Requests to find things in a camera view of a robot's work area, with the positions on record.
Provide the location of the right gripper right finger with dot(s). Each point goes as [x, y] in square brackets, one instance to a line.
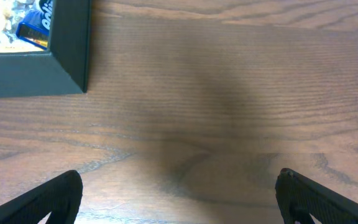
[302, 200]

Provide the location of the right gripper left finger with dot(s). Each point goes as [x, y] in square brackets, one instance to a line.
[59, 199]

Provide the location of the dark green box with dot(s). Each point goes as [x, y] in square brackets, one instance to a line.
[59, 68]

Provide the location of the blue eclipse gum pack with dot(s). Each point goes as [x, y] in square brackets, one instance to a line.
[35, 26]

